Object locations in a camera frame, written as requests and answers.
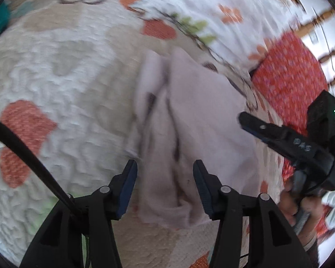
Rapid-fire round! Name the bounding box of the wooden bed headboard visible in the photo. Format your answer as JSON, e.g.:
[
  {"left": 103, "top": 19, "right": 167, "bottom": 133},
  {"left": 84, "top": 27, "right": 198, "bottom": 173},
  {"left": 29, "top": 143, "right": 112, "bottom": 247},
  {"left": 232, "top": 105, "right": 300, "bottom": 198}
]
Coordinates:
[{"left": 291, "top": 0, "right": 335, "bottom": 95}]

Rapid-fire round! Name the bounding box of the orange floral blanket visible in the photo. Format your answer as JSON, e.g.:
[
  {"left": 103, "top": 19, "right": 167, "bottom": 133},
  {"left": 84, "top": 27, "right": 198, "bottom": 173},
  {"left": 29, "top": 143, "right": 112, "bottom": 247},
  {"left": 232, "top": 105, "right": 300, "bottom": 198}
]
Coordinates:
[{"left": 251, "top": 30, "right": 335, "bottom": 238}]

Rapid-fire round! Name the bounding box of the pink floral knit cardigan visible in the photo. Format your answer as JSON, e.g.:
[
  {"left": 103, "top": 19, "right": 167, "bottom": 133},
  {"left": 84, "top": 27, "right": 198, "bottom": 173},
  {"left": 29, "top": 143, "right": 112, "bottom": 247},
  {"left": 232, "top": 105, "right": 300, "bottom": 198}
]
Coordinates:
[{"left": 127, "top": 48, "right": 260, "bottom": 229}]

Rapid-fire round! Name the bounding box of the black cable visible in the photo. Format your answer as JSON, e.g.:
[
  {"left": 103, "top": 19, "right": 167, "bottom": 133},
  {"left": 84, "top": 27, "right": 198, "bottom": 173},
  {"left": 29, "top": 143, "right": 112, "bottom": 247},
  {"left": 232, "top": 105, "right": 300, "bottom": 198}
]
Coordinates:
[{"left": 0, "top": 113, "right": 76, "bottom": 212}]

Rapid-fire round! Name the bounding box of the quilted heart pattern bedspread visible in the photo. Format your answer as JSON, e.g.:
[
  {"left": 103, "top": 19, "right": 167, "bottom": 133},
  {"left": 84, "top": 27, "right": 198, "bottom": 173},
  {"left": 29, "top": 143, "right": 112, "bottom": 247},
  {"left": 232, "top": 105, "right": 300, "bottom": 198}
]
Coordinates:
[{"left": 0, "top": 0, "right": 294, "bottom": 268}]

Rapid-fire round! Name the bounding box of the white floral pillow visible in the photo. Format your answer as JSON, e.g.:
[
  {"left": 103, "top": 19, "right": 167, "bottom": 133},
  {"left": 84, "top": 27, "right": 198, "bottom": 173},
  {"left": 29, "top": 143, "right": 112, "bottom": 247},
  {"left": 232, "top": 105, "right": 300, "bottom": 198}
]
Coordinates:
[{"left": 131, "top": 0, "right": 302, "bottom": 70}]

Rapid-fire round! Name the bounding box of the person's right hand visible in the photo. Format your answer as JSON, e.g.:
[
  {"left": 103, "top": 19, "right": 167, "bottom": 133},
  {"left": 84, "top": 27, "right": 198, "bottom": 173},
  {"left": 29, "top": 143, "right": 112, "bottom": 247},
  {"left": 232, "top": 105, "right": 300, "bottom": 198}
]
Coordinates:
[{"left": 278, "top": 179, "right": 323, "bottom": 246}]

